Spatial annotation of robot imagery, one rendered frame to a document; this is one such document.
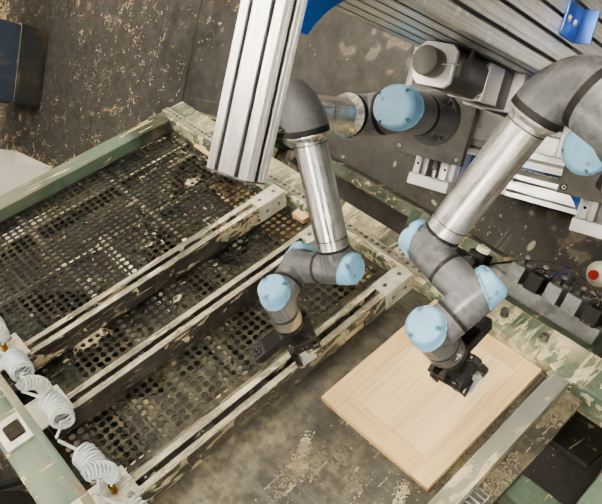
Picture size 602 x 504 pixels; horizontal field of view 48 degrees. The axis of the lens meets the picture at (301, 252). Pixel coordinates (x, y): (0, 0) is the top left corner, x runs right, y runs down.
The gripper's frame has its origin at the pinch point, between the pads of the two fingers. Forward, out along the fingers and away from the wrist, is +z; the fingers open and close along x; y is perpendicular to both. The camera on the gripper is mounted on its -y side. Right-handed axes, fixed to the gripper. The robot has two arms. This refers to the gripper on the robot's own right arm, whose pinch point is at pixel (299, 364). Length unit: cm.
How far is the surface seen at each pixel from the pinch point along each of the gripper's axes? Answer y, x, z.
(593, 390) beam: 67, -34, 18
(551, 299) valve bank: 74, -4, 18
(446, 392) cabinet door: 33.2, -17.8, 15.4
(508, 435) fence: 41, -36, 14
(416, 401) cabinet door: 24.7, -17.3, 13.9
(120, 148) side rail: -32, 134, 8
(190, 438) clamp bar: -33.1, -7.6, -1.6
